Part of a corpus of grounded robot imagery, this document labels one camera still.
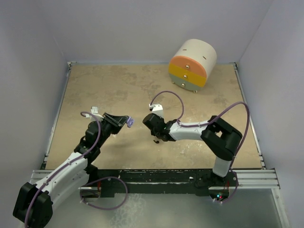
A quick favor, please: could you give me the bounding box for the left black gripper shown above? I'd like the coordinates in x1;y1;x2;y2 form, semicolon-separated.
96;113;127;148

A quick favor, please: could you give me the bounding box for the purple earbud charging case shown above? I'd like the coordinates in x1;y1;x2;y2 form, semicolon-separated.
126;116;134;128

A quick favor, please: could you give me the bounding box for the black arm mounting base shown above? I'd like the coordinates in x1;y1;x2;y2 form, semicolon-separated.
85;164;238;200

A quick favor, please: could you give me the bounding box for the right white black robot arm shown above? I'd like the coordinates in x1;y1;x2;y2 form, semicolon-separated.
142;113;242;186

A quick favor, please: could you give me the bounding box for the round cream drawer cabinet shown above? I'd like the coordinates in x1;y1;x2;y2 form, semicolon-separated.
168;39;217;93

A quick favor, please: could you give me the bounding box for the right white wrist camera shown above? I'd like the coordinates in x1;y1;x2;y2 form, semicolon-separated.
149;104;164;118

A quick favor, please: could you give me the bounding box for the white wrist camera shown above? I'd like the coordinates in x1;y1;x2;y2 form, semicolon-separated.
90;106;103;121
149;104;164;118

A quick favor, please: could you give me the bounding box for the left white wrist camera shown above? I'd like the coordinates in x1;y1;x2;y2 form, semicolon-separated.
90;106;103;121

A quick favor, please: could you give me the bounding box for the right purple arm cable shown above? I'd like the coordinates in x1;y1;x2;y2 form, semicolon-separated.
150;90;250;171

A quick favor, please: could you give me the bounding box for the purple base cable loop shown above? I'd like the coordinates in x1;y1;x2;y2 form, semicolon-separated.
79;177;128;210

